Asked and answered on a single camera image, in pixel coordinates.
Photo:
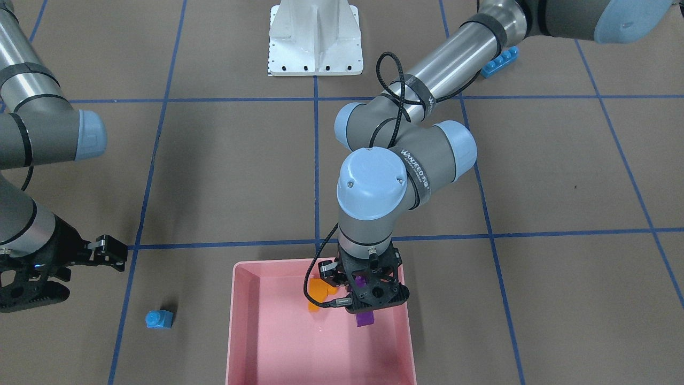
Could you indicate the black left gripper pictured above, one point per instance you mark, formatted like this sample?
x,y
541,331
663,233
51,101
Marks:
x,y
327,269

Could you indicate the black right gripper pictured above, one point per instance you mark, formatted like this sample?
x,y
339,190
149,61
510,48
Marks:
x,y
60,241

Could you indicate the purple block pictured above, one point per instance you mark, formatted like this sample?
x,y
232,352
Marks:
x,y
364,318

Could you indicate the orange block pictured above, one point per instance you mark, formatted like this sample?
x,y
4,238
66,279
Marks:
x,y
319,290

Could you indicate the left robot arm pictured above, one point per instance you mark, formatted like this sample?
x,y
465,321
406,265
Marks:
x,y
395,165

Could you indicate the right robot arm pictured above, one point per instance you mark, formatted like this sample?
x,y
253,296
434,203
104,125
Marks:
x,y
42,127

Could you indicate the pink plastic box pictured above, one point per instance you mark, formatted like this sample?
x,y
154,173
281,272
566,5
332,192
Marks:
x,y
275,339

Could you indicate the small blue block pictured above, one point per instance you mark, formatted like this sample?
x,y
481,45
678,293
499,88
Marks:
x,y
162,319

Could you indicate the long blue block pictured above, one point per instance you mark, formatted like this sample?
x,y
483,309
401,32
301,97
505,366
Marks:
x,y
500,62

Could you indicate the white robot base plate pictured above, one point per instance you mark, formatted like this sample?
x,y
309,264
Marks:
x,y
314,38

